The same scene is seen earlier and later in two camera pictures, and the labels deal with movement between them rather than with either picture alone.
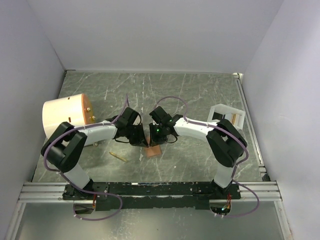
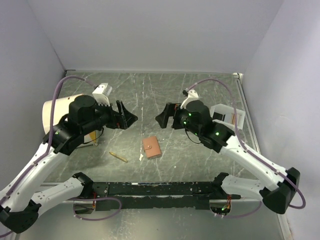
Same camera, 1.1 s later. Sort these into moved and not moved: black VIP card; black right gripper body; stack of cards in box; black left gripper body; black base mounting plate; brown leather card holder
Moved: black right gripper body; black left gripper body
Not moved: stack of cards in box; black base mounting plate; black VIP card; brown leather card holder
